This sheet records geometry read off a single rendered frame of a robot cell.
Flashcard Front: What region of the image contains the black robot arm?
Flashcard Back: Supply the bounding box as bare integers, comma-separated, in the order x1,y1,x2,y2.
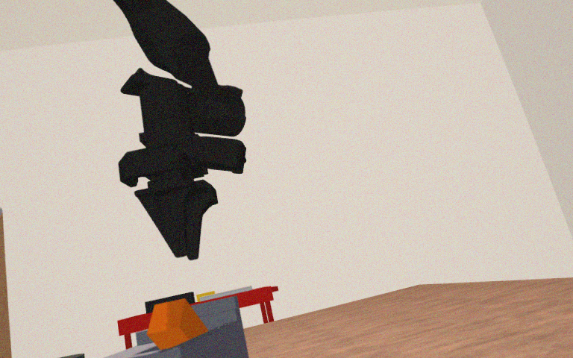
114,0,246,175

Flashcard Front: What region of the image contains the orange l-shaped part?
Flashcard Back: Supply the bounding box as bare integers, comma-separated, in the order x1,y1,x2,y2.
147,298,209,349

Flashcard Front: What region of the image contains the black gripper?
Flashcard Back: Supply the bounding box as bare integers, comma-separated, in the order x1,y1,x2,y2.
119,117,218,261

